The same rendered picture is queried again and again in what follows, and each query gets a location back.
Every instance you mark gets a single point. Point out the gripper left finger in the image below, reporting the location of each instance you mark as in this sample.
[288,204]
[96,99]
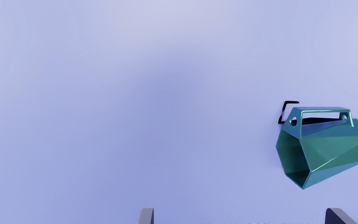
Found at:
[146,217]

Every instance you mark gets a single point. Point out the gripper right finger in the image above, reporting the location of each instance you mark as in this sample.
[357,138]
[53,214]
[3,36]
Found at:
[337,217]

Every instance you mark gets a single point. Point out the teal faceted mug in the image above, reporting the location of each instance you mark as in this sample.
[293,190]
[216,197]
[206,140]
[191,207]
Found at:
[328,149]

